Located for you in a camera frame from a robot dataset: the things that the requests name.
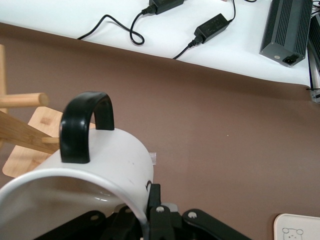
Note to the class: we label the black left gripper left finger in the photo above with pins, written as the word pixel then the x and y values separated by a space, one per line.
pixel 82 227

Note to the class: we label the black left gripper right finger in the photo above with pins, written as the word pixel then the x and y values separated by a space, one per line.
pixel 170 227

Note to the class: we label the wooden cup rack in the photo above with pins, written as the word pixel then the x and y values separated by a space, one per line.
pixel 22 130

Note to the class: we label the clear tape piece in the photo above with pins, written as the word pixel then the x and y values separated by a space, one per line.
pixel 153 158

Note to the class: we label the cream rabbit print tray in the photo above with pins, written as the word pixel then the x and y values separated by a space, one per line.
pixel 300 227

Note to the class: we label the black power adapter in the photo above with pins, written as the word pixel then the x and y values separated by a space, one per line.
pixel 166 5
pixel 212 27

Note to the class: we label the grey ribbed power supply box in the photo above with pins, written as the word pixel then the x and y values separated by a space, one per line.
pixel 287 27

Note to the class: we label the silver pole mounting bracket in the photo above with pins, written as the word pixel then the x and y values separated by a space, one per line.
pixel 316 96

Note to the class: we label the grey aluminium camera pole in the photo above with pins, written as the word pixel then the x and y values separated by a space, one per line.
pixel 315 70

